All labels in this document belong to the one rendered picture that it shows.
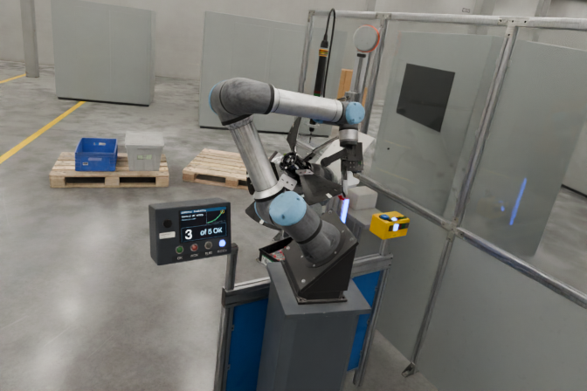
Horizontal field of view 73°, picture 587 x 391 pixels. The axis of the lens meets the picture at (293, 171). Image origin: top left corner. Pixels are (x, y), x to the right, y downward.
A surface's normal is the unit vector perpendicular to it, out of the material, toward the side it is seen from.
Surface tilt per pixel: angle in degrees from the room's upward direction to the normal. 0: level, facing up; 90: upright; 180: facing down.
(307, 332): 90
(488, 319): 90
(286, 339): 90
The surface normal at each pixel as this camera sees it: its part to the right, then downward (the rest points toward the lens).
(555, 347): -0.86, 0.05
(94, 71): 0.22, 0.34
